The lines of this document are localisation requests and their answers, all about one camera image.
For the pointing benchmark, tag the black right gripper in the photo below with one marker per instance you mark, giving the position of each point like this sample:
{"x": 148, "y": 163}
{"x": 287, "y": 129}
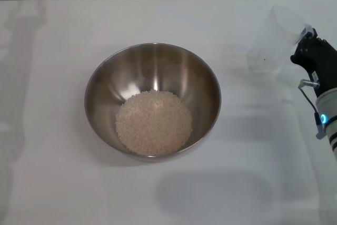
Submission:
{"x": 321, "y": 67}

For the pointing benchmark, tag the clear plastic measuring cup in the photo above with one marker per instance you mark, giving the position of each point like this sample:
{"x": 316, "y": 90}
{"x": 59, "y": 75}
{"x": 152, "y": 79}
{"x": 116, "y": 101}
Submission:
{"x": 273, "y": 40}

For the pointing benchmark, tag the white rice grains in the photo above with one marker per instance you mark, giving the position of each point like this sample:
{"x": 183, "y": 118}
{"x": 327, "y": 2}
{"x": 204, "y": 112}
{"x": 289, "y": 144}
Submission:
{"x": 154, "y": 123}

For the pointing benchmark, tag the stainless steel mixing bowl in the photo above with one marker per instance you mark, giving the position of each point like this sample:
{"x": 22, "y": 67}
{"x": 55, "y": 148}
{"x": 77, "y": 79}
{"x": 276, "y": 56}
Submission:
{"x": 110, "y": 98}

